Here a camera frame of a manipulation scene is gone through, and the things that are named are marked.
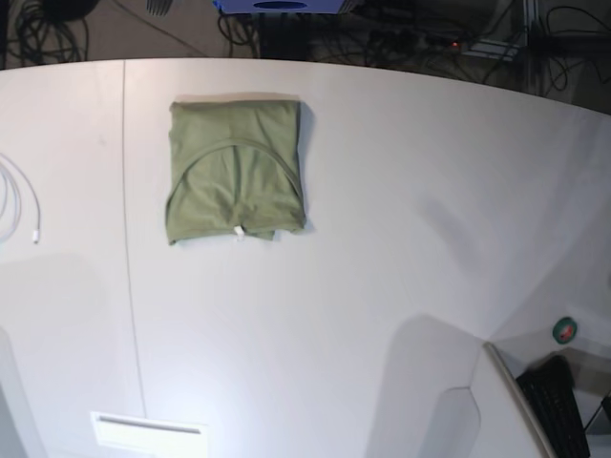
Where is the green t-shirt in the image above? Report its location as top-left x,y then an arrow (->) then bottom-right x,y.
164,99 -> 306,245

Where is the power strip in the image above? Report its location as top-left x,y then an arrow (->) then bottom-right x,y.
368,29 -> 460,52

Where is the blue box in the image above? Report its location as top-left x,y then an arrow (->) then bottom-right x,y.
213,0 -> 349,14

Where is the green tape roll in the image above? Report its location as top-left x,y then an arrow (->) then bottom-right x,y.
552,317 -> 579,344

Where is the white slotted plate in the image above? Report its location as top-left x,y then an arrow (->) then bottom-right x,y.
91,412 -> 209,457

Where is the black keyboard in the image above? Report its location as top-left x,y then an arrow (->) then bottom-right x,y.
516,355 -> 590,458

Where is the white cable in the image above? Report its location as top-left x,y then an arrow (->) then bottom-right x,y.
0,153 -> 45,245

